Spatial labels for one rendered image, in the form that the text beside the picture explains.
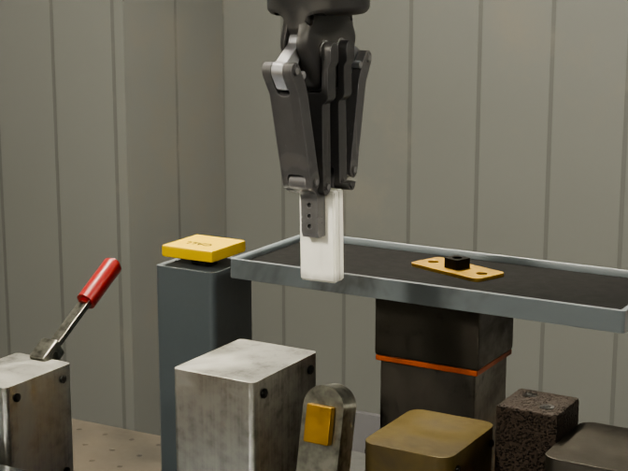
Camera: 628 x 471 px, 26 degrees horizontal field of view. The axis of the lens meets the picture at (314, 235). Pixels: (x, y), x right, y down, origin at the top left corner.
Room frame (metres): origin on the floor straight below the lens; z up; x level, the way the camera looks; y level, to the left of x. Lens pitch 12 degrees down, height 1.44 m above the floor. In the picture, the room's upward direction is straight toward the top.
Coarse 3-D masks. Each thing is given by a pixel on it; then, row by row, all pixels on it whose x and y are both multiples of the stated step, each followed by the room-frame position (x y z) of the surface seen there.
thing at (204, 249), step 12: (180, 240) 1.31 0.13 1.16; (192, 240) 1.31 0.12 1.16; (204, 240) 1.31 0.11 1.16; (216, 240) 1.31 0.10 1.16; (228, 240) 1.31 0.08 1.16; (240, 240) 1.31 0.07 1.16; (168, 252) 1.29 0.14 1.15; (180, 252) 1.28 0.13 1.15; (192, 252) 1.27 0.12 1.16; (204, 252) 1.27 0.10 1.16; (216, 252) 1.27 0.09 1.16; (228, 252) 1.29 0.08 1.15; (240, 252) 1.31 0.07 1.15; (204, 264) 1.29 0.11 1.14
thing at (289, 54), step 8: (288, 40) 0.97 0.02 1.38; (288, 48) 0.97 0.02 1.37; (280, 56) 0.96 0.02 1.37; (288, 56) 0.96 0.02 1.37; (296, 56) 0.97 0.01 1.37; (272, 64) 0.95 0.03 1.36; (280, 64) 0.95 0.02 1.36; (272, 72) 0.95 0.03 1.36; (280, 72) 0.95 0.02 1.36; (304, 72) 0.96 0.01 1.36; (280, 80) 0.95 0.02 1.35; (280, 88) 0.96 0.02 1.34
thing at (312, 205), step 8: (296, 176) 0.97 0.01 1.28; (304, 184) 0.97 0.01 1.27; (304, 192) 0.99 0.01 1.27; (312, 192) 0.98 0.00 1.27; (304, 200) 0.99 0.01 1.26; (312, 200) 0.99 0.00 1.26; (320, 200) 0.99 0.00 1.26; (304, 208) 0.99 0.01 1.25; (312, 208) 0.99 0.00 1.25; (320, 208) 0.99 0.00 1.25; (304, 216) 0.99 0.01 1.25; (312, 216) 0.99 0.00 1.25; (320, 216) 0.99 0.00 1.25; (304, 224) 0.99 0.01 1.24; (312, 224) 0.99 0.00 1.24; (320, 224) 0.99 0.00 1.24; (304, 232) 0.99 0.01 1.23; (312, 232) 0.99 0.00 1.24; (320, 232) 0.99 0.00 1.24
